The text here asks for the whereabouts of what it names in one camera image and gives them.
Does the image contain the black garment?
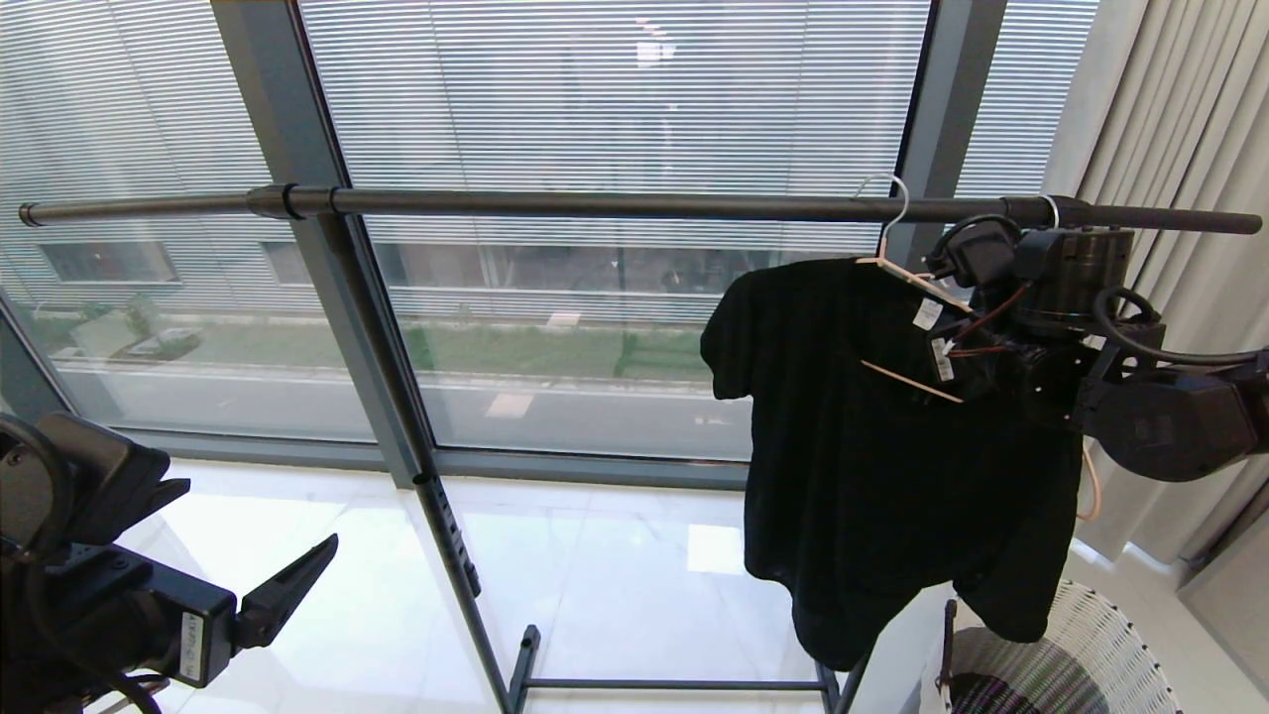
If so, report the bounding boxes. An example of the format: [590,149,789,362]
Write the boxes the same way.
[699,256,1084,673]

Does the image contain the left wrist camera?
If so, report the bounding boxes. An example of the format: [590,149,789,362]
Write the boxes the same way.
[0,412,172,556]

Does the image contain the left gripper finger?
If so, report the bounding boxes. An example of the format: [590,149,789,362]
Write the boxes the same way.
[235,534,340,651]
[129,478,191,522]

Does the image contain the white laundry basket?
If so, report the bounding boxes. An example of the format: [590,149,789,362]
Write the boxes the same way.
[937,580,1186,714]

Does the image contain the black clothes rack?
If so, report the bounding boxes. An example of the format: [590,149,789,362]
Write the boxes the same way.
[18,183,1263,714]

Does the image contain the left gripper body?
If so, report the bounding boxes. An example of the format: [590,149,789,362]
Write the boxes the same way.
[59,543,239,690]

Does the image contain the window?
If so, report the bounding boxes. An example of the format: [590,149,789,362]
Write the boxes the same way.
[0,0,1101,492]

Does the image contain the beige curtain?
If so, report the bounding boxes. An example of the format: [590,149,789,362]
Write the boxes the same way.
[1041,0,1269,596]

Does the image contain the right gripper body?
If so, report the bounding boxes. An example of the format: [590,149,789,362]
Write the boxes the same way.
[927,322,998,399]

